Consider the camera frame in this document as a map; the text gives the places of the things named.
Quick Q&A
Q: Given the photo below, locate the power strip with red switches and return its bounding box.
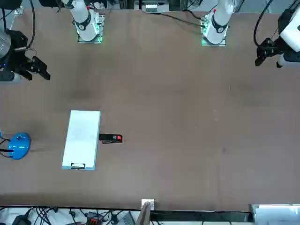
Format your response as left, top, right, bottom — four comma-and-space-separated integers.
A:
85, 211, 105, 225

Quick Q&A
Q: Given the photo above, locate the black rail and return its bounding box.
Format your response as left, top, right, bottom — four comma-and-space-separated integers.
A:
150, 210, 254, 222

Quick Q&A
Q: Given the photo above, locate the blue dome device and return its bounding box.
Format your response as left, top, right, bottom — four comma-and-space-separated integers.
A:
7, 132, 31, 161

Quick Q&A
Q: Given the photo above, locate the white table edge bracket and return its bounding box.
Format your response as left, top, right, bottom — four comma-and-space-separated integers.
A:
141, 199, 155, 210

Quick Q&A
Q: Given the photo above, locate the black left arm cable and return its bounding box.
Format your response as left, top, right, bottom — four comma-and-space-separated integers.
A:
253, 0, 274, 47

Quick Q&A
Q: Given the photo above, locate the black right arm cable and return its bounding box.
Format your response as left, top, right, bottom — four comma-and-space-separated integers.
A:
23, 0, 38, 62

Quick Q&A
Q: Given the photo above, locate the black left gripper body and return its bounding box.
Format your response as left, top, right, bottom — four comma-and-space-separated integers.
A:
262, 37, 284, 57

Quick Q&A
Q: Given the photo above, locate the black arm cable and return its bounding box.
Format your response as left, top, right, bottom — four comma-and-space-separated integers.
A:
23, 0, 38, 62
253, 0, 274, 47

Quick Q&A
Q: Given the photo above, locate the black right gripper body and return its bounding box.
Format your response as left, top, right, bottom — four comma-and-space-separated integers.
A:
4, 29, 29, 74

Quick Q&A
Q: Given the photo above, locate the black cable of blue device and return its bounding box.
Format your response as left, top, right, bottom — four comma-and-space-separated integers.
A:
0, 147, 14, 158

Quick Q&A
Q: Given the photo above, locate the grey box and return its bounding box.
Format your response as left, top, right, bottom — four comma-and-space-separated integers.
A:
120, 211, 136, 225

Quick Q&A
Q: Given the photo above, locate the brown wooden bar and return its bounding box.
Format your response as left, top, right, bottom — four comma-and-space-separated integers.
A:
135, 201, 152, 225

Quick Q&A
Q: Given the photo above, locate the black stapler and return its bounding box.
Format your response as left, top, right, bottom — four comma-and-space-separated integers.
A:
98, 133, 124, 144

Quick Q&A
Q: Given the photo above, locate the black cable on table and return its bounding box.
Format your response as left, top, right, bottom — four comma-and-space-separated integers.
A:
147, 11, 205, 27

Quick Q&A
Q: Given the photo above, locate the white paper sheet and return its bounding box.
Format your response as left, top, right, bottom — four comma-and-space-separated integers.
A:
62, 110, 101, 167

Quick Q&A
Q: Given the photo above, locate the black power adapter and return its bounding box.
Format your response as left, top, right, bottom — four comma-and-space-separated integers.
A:
11, 214, 32, 225

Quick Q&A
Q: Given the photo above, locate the silver metal box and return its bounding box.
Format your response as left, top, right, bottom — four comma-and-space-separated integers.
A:
248, 203, 300, 225

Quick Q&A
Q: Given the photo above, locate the light blue clipboard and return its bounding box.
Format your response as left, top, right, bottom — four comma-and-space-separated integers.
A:
61, 110, 102, 171

